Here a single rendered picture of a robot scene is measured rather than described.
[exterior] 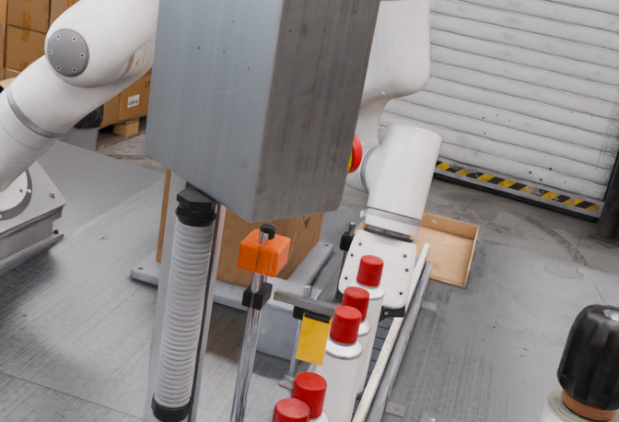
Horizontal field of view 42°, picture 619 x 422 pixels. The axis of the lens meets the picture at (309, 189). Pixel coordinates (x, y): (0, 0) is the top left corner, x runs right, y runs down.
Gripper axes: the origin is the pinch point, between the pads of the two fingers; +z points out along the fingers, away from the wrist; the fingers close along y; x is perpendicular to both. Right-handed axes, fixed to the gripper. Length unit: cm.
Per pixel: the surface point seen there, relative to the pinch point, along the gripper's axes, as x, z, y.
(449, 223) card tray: 80, -20, 6
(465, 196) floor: 394, -43, 2
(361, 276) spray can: -10.2, -9.0, -1.1
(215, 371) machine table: 0.4, 11.9, -20.6
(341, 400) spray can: -23.9, 4.6, 1.9
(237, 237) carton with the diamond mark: 20.4, -7.5, -28.3
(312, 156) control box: -58, -21, -1
